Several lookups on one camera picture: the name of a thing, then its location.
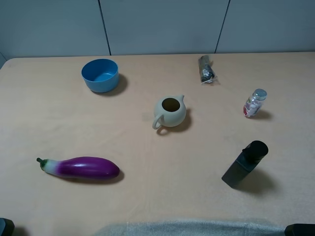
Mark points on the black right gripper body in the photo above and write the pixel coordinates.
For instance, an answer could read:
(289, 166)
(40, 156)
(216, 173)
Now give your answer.
(300, 230)

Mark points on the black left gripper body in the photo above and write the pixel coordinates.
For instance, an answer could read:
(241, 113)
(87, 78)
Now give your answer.
(6, 227)

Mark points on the dark blue square bottle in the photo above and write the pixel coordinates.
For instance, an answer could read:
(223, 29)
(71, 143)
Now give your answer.
(245, 163)

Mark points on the purple toy eggplant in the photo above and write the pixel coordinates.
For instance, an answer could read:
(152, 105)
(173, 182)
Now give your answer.
(86, 167)

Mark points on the grey foam mat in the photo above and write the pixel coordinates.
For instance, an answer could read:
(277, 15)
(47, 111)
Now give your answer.
(191, 228)

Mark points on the small glass pill jar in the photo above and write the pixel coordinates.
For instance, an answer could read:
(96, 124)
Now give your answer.
(254, 103)

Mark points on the beige ceramic teapot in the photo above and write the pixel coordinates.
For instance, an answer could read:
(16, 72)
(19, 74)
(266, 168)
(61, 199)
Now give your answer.
(169, 111)

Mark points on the clear plastic packaged item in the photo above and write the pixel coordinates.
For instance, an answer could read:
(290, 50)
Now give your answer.
(207, 74)

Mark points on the blue plastic bowl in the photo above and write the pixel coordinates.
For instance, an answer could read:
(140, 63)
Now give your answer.
(101, 75)

